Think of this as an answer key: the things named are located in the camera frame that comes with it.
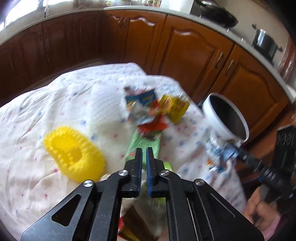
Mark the blue white paper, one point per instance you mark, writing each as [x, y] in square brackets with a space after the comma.
[219, 152]

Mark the red snack bag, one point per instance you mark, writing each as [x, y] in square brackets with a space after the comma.
[153, 130]

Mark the yellow foam fruit net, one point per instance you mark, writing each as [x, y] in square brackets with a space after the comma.
[75, 155]

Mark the person's right hand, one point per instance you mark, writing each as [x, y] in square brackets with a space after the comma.
[268, 214]

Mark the steel cooking pot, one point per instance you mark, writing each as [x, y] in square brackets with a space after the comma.
[265, 44]

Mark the white dotted tablecloth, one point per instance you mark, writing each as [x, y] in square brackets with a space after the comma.
[31, 183]

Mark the green carton box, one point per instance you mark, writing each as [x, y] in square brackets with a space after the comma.
[139, 141]

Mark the brown lower kitchen cabinets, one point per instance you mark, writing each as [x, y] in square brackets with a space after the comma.
[200, 55]

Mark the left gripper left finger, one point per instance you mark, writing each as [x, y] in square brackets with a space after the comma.
[92, 210]

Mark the yellow seasoning packet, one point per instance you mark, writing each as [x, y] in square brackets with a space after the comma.
[174, 107]

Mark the black wok pan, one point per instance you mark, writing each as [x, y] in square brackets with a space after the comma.
[212, 11]

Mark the red white milk carton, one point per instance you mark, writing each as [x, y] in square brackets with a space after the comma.
[142, 219]

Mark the white rimmed trash bin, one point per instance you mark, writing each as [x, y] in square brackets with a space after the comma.
[225, 118]

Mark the blue gold snack wrapper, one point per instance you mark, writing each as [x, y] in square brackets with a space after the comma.
[139, 104]

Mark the white foam fruit net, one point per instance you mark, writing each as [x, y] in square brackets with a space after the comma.
[107, 114]

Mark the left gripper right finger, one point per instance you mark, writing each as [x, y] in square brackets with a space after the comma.
[194, 209]

